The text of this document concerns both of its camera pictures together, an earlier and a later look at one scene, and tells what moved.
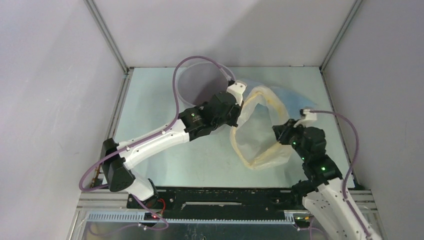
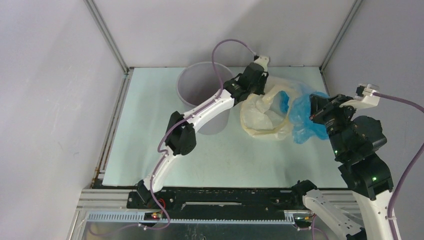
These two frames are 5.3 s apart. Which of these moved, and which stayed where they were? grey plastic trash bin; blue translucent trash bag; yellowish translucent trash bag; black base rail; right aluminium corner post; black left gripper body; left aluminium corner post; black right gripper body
Moved: blue translucent trash bag; yellowish translucent trash bag; black left gripper body; black right gripper body
Stayed: grey plastic trash bin; left aluminium corner post; black base rail; right aluminium corner post
